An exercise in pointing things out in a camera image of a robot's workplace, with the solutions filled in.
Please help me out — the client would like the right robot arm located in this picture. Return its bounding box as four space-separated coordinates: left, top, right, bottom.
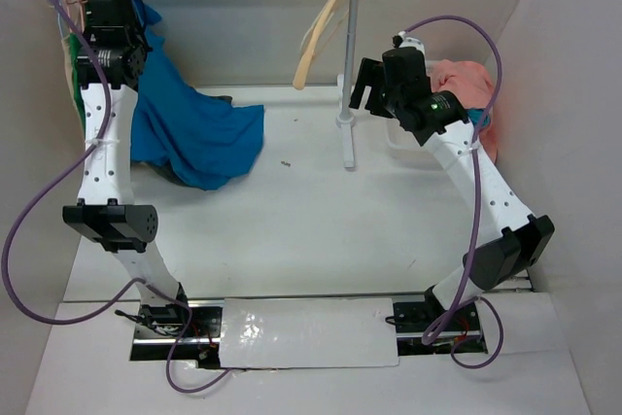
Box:
350 47 555 329

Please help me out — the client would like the beige shirt on hanger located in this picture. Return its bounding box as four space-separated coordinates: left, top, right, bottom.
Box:
60 35 74 98

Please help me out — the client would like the grey t shirt on hanger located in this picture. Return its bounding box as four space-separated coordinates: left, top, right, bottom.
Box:
145 93 234 188

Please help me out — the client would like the pink shirt in basket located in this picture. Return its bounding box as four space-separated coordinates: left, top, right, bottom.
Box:
427 59 499 163

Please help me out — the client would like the teal garment in basket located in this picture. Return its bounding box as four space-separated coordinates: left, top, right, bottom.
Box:
466 108 491 131

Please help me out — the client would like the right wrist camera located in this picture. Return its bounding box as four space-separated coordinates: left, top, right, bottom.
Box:
392 31 426 54

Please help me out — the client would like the white plastic basket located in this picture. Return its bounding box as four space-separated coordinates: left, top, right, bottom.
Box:
386 58 438 163

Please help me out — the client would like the white cover plate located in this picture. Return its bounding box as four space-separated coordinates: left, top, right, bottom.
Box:
219 297 399 369

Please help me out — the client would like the blue t shirt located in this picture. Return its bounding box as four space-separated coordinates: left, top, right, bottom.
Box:
130 0 265 190

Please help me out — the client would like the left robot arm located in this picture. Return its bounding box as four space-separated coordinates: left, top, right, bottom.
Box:
62 0 192 336

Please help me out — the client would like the green shirt on hanger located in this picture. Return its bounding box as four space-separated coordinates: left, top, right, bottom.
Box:
66 33 85 113

